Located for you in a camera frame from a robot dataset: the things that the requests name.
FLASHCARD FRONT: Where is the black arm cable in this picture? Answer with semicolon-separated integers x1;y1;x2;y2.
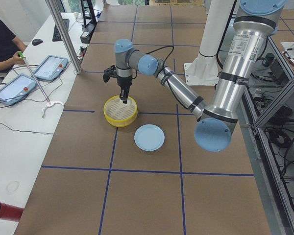
132;45;175;80

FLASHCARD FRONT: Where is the black keyboard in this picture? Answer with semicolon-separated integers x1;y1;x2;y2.
52;18;71;42

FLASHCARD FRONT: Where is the red cylinder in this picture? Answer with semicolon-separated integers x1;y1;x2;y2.
0;202;24;222

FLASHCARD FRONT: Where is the aluminium frame post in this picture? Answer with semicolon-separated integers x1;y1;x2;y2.
46;0;82;74

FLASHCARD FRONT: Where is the blue teach pendant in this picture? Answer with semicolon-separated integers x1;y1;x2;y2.
0;73;37;105
34;55;69;81

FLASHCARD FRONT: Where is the yellow bamboo steamer basket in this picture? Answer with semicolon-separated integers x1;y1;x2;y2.
103;95;138;127

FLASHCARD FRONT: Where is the light blue plate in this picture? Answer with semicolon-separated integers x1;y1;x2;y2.
134;124;165;151

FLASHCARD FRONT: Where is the near blue teach pendant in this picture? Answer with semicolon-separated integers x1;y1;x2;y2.
0;73;37;105

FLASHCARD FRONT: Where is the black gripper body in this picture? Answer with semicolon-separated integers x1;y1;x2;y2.
117;76;133;91

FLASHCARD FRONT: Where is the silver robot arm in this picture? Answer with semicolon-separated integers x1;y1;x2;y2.
112;0;285;152

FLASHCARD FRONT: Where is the seated person black shirt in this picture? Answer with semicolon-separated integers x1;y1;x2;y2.
0;20;26;72

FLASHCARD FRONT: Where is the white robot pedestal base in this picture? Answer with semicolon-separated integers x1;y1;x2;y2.
184;0;236;86

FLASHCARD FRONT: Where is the white curved hook piece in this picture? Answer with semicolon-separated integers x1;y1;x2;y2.
42;101;64;118

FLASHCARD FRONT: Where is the metal reacher rod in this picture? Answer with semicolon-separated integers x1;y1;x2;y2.
18;51;51;106

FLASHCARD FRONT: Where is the far blue teach pendant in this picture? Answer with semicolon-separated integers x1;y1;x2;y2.
34;55;69;81

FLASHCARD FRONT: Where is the black label box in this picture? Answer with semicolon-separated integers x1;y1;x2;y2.
80;24;95;44

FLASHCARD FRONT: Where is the white steamed bun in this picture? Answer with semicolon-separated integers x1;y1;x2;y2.
119;97;134;107

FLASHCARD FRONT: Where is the black computer mouse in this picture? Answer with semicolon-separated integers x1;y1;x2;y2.
31;39;44;46

